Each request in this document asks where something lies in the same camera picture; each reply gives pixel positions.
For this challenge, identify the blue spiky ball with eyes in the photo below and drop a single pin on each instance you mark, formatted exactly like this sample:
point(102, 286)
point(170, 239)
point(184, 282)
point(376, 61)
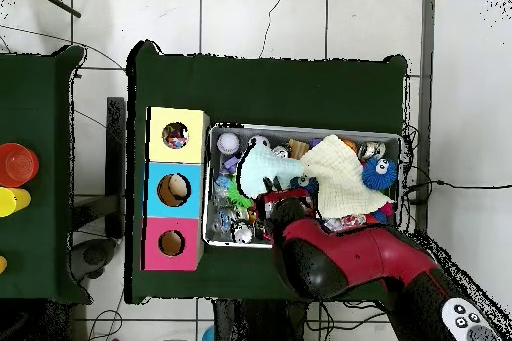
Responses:
point(376, 178)

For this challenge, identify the cream waffle cloth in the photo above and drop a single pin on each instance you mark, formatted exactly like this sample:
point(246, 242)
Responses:
point(340, 181)

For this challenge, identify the silver drink can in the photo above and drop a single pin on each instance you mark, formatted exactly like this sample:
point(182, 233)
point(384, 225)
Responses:
point(281, 152)

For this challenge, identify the neighbouring green covered table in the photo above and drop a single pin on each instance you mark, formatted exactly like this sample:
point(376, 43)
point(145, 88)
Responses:
point(36, 97)

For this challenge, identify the dark green table cloth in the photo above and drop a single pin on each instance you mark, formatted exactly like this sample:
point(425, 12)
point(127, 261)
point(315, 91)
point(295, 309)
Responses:
point(280, 89)

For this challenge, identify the small yellow object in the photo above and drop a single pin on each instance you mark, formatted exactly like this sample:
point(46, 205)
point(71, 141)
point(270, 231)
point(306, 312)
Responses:
point(2, 265)

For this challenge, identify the black upright stand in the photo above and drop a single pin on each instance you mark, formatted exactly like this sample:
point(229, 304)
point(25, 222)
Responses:
point(116, 157)

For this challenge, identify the labelled tin can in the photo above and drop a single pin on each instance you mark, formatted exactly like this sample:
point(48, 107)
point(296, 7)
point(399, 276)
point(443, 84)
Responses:
point(370, 150)

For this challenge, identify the white baseball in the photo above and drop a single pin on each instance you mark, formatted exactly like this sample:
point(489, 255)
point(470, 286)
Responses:
point(228, 144)

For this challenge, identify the dark tripod leg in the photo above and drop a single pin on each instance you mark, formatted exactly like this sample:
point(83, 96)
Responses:
point(60, 3)

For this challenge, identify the crushed black and white can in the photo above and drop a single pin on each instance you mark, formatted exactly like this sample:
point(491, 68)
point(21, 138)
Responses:
point(242, 234)

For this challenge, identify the plain wooden block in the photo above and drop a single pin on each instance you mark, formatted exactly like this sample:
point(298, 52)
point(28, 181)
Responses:
point(298, 148)

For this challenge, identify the black and white soccer ball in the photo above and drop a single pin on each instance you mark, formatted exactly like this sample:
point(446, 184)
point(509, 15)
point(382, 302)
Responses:
point(259, 141)

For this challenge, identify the yellow plastic cup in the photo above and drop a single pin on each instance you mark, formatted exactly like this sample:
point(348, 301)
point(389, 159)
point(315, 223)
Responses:
point(14, 201)

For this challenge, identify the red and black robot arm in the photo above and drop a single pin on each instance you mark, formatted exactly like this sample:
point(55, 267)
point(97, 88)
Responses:
point(360, 253)

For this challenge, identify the grey round base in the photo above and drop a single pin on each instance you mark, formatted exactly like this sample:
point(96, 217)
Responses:
point(94, 255)

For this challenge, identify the shallow clear mesh bin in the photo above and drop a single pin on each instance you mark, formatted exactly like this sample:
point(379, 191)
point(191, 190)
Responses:
point(304, 130)

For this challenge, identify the small blue globe ball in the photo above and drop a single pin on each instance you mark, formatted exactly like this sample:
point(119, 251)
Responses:
point(222, 182)

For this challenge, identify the wooden box with three holes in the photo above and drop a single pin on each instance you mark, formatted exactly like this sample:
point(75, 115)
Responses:
point(160, 153)

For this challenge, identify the red plastic cup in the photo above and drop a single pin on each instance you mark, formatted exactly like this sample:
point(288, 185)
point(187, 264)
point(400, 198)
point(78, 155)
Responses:
point(18, 165)

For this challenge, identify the mint waffle cloth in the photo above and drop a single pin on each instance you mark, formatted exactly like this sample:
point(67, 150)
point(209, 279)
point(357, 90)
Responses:
point(260, 165)

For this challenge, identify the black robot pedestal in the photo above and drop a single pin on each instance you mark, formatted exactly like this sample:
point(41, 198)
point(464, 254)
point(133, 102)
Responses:
point(260, 325)

